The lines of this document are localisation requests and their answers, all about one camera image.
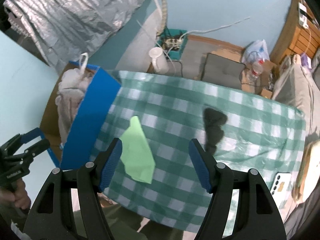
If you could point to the dark brown sock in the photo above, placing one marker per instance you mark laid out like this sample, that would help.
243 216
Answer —
213 122

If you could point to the wooden drawer cabinet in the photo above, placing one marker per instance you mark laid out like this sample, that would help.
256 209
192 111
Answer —
294 38

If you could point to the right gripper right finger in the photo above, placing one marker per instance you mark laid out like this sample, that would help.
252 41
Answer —
203 163

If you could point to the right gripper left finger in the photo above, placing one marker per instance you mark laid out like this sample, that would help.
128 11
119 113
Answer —
107 162

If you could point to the plastic water bottle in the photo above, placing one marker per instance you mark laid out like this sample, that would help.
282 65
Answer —
256 70

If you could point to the light green cloth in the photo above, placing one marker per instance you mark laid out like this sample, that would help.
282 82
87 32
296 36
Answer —
136 156

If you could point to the white smartphone with stickers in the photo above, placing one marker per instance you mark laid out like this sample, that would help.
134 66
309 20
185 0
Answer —
279 186

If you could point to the white plastic bag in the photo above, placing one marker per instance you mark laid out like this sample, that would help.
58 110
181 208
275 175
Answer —
255 51

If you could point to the silver foil cover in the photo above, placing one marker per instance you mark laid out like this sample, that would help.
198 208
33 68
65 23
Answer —
63 29

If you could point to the green checked tablecloth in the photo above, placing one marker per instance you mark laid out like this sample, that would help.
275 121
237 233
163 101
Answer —
259 133

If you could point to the teal basket with power strip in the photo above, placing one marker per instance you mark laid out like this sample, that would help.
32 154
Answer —
173 41

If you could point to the blue cardboard box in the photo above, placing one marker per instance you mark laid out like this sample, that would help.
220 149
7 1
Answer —
91 115

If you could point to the left hand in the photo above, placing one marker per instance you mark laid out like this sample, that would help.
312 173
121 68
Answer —
19 198

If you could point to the white plastic jug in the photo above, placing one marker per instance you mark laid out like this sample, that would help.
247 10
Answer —
158 60

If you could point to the grey laptop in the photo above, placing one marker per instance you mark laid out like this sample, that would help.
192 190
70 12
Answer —
222 71

